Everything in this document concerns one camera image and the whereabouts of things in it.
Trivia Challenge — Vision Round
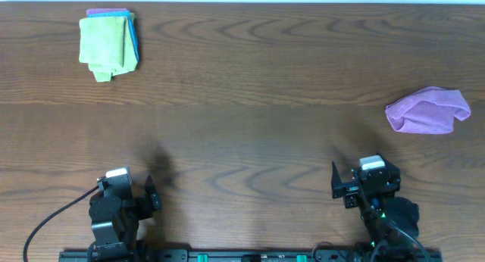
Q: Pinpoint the purple microfiber cloth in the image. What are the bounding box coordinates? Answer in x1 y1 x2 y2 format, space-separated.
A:
385 86 471 135

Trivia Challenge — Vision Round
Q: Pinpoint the green folded cloth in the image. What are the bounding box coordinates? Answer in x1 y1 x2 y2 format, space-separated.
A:
79 16 139 83

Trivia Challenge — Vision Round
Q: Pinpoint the blue folded cloth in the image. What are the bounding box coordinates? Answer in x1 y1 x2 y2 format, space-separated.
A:
87 10 139 62

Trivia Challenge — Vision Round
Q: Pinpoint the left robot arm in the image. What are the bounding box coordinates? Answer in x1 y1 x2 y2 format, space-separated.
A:
86 173 161 261

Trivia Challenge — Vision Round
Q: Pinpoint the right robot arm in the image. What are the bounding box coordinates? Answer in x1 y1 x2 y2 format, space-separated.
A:
330 154 429 261

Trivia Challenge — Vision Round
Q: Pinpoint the purple folded cloth in stack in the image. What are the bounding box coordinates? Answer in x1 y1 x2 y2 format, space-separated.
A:
86 8 127 16

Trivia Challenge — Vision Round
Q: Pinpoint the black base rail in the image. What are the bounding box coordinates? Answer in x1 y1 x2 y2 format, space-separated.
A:
58 248 443 262

